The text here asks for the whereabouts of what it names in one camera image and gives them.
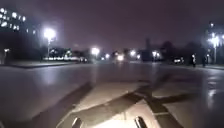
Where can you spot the grey paved plaza ground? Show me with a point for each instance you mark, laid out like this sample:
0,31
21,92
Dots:
110,76

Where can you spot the row of dark trees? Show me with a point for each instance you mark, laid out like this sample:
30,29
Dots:
173,51

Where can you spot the robot's own part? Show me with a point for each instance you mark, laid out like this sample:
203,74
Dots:
76,122
140,122

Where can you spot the street lamp pole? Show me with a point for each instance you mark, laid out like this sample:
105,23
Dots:
215,46
49,43

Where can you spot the raised kerb strip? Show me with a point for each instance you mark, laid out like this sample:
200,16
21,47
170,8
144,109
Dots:
33,64

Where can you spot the person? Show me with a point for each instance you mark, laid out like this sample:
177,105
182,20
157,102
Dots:
204,60

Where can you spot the tall building with lit windows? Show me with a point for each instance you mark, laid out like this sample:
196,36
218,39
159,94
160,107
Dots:
13,33

